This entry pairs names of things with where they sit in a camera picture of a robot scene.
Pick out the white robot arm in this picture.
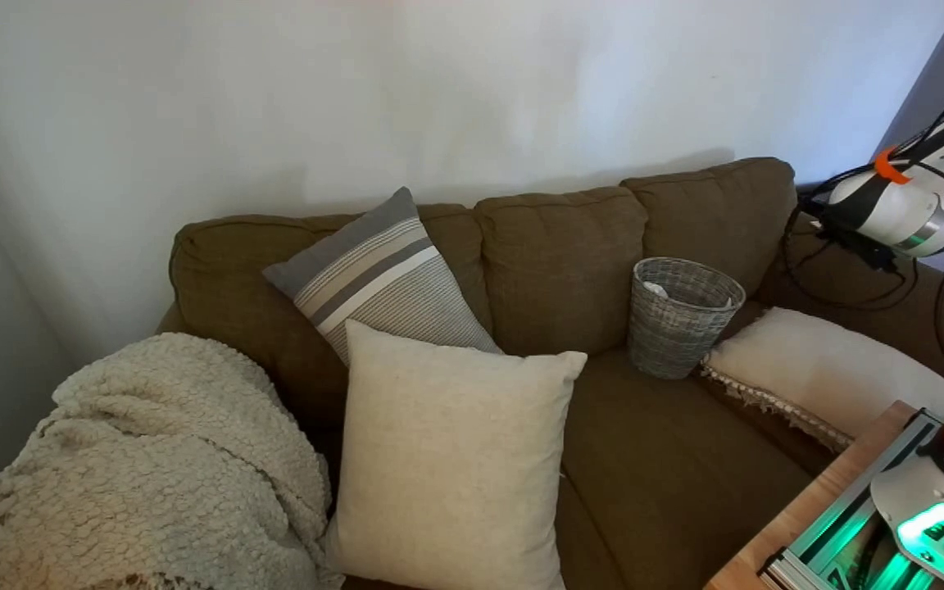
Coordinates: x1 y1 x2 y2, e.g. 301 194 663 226
803 117 944 259

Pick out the grey woven basket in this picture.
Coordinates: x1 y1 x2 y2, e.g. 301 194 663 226
630 257 746 380

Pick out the grey striped throw pillow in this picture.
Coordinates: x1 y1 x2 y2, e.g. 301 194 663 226
263 186 496 356

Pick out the cream square throw pillow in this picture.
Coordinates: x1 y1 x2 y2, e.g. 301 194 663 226
327 320 585 590

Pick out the brown fabric sofa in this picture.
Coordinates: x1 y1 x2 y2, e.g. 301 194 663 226
159 153 944 590

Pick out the cream knitted blanket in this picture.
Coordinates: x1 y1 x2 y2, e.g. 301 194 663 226
0 335 343 590

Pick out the white fringed lumbar pillow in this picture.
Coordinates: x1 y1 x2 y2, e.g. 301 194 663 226
703 307 944 450

